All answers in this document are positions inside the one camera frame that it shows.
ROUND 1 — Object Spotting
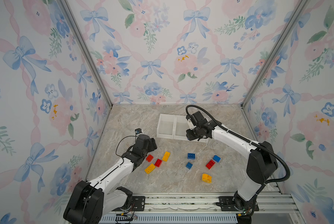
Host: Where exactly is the small red lego brick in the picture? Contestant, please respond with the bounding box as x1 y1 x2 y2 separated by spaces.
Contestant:
146 155 154 162

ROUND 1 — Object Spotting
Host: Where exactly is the small blue lego brick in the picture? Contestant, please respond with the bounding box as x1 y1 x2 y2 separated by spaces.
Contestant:
213 155 221 162

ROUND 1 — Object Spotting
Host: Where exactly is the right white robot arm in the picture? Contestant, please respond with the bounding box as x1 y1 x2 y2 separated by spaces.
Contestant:
186 112 278 211

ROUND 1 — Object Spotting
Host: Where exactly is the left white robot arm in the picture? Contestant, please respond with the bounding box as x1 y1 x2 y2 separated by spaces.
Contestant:
63 134 158 224

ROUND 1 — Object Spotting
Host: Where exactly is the yellow lego brick lower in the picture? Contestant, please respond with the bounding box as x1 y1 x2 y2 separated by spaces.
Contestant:
145 163 156 174

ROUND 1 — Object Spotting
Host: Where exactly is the white middle plastic bin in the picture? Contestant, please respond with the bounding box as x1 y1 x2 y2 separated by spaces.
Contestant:
174 115 190 141

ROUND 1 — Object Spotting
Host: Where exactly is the yellow lego brick upper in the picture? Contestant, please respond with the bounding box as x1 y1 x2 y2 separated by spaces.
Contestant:
162 152 171 161

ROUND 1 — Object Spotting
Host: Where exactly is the white left plastic bin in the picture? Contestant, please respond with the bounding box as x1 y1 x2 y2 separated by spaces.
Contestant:
157 114 175 139

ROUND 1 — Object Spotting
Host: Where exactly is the small blue lego cube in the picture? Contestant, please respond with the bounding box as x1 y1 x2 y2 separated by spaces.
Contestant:
186 162 193 169

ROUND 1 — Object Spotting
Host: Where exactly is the yellow arched lego brick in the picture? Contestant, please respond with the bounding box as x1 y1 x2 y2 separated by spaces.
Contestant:
201 174 212 183

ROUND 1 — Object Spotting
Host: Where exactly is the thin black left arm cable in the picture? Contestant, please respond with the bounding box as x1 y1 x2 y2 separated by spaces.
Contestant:
115 135 138 161

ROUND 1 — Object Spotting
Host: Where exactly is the black corrugated cable hose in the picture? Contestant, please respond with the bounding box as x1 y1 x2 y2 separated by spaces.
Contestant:
185 105 291 185

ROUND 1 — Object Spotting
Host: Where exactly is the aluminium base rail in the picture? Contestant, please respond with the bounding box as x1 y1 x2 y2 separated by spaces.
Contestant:
59 191 306 224

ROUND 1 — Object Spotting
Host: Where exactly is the right aluminium corner post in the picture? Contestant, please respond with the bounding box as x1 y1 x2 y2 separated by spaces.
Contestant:
241 0 309 109

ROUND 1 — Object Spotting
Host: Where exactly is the aluminium corner post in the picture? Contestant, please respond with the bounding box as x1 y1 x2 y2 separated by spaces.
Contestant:
241 0 309 109
57 0 113 110

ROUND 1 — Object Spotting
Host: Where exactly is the left aluminium corner post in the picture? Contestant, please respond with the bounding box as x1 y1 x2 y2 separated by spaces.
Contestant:
57 0 113 110

